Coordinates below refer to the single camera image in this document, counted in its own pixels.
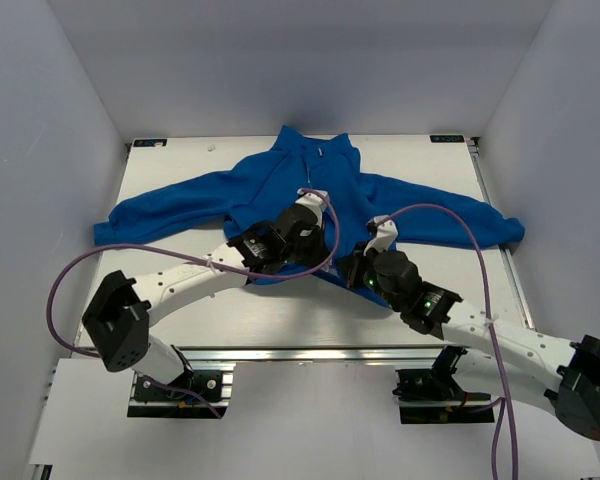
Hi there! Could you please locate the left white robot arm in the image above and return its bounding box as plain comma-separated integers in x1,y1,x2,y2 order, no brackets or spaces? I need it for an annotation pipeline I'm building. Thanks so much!
82,193,328,399

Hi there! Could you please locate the aluminium right side rail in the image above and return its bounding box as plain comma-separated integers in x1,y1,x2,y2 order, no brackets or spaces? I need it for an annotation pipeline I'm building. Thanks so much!
466,137,537,331

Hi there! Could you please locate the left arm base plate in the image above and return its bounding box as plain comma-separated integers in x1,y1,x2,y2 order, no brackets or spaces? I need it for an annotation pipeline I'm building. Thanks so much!
127,363,235,420

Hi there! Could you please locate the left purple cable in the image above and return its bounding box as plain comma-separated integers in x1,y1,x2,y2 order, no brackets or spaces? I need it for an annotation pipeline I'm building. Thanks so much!
47,188,341,419

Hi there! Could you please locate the aluminium front rail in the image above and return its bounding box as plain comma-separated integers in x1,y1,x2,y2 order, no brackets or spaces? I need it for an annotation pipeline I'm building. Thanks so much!
180,346,442,364

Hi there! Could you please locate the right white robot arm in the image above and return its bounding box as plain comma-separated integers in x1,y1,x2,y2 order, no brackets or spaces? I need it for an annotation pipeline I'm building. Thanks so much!
336,245,600,441

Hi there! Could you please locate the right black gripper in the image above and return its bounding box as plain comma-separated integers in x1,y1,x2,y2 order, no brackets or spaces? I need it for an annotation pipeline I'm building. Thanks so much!
337,239,403,312

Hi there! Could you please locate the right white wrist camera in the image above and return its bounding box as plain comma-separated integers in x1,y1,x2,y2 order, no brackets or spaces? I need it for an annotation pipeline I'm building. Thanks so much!
363,215,398,256

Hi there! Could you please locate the blue table label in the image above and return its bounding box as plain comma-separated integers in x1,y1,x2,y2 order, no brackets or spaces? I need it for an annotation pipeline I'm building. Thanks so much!
429,134,465,144
133,139,167,148

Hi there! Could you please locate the left blue table label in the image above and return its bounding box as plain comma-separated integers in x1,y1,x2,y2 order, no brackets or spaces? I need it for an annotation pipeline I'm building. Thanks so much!
133,139,167,148

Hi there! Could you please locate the aluminium rail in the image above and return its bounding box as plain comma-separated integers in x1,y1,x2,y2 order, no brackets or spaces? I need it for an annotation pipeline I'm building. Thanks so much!
180,346,442,364
466,137,537,331

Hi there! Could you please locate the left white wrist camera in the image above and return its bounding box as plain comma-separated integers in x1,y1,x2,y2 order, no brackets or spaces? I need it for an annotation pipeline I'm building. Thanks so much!
296,188,330,226

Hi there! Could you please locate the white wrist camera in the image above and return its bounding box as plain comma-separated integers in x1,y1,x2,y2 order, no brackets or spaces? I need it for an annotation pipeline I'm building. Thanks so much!
363,215,398,256
296,188,330,226

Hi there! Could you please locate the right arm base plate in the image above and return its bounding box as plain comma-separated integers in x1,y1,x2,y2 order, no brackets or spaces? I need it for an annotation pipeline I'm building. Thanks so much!
392,369,495,425

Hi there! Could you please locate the blue zip jacket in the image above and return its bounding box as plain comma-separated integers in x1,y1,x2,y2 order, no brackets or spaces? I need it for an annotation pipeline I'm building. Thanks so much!
92,124,526,309

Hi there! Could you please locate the right blue table label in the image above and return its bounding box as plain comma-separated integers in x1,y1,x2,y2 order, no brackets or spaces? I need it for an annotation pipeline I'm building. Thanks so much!
429,134,465,144

